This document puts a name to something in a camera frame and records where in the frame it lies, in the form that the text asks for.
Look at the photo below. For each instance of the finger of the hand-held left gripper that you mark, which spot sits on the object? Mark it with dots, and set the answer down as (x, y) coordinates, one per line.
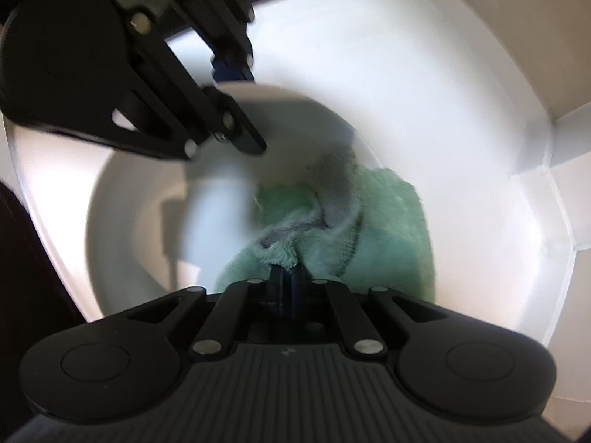
(184, 110)
(228, 71)

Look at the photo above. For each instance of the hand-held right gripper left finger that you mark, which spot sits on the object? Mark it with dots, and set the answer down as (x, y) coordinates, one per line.
(276, 288)

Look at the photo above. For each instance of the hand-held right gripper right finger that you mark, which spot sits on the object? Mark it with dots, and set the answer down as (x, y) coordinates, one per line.
(296, 288)

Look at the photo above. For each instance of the green microfiber cloth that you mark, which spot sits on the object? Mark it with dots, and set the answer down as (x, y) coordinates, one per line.
(392, 240)

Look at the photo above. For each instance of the white ceramic bowl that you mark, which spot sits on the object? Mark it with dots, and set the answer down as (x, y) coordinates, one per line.
(138, 221)

